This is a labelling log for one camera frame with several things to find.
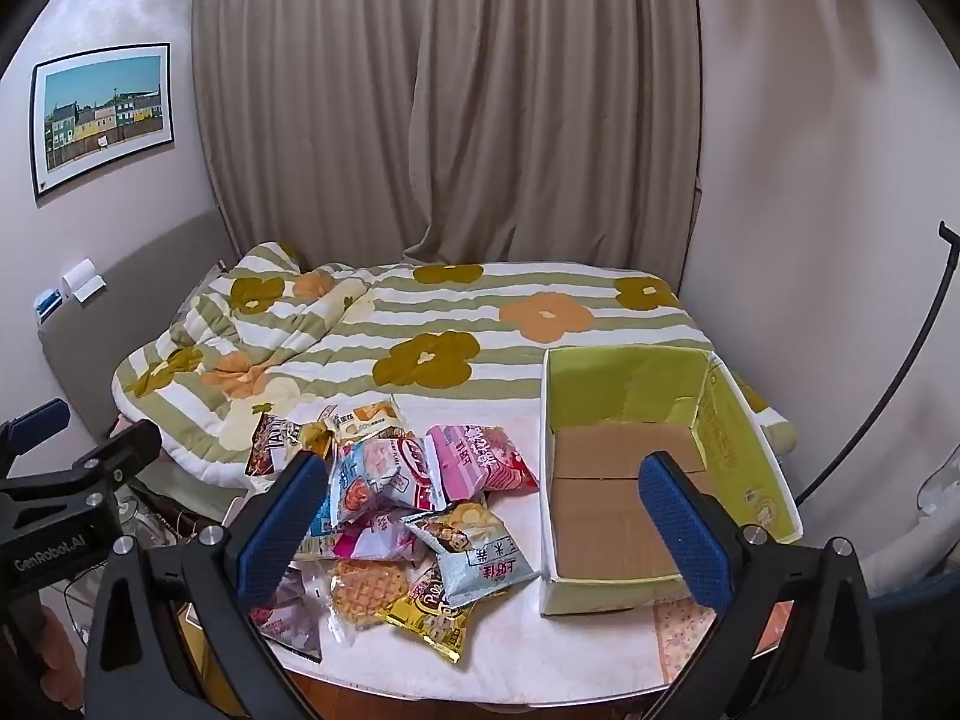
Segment clear plastic bag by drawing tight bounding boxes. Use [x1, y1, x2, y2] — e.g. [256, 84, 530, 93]
[916, 441, 960, 520]

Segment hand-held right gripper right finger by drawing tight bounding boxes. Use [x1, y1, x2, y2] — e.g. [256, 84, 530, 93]
[639, 452, 883, 720]

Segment pale green mattress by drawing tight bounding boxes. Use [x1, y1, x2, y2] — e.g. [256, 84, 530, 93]
[139, 457, 252, 530]

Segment black cable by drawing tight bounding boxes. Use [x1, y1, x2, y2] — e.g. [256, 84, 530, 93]
[793, 221, 960, 509]

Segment green-lined cardboard box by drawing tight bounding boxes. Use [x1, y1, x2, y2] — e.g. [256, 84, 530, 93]
[538, 345, 802, 617]

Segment white wall switches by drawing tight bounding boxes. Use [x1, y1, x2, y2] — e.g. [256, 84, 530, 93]
[60, 259, 107, 306]

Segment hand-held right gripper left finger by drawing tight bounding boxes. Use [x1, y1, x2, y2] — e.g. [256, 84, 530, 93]
[82, 450, 331, 720]

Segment grey padded headboard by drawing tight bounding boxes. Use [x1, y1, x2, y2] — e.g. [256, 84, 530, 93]
[34, 210, 245, 443]

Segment striped floral blanket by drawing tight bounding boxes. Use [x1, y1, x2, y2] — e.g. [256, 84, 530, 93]
[111, 240, 796, 477]

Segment beige curtain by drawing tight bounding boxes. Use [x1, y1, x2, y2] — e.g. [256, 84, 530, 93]
[191, 0, 706, 275]

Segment framed houses picture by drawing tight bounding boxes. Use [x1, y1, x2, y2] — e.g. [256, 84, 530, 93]
[28, 41, 177, 203]

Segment person's left hand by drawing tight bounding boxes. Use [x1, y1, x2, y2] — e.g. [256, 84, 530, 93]
[31, 604, 85, 713]

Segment pile of snack bags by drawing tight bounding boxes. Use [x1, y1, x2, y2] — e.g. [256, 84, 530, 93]
[247, 397, 541, 665]

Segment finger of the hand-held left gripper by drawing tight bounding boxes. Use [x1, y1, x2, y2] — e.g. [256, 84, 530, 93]
[39, 420, 163, 512]
[0, 399, 73, 478]

